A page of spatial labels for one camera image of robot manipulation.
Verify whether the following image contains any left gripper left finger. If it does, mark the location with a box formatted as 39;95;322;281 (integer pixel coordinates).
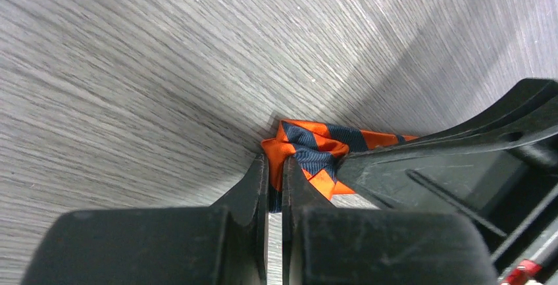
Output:
22;155;268;284

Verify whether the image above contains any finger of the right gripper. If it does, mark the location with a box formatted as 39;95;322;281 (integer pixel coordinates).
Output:
337;78;557;284

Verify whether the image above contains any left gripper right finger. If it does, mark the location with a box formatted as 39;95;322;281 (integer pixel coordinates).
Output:
282;157;497;284

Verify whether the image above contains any orange navy striped tie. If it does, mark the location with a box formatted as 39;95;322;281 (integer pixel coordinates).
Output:
261;119;415;213

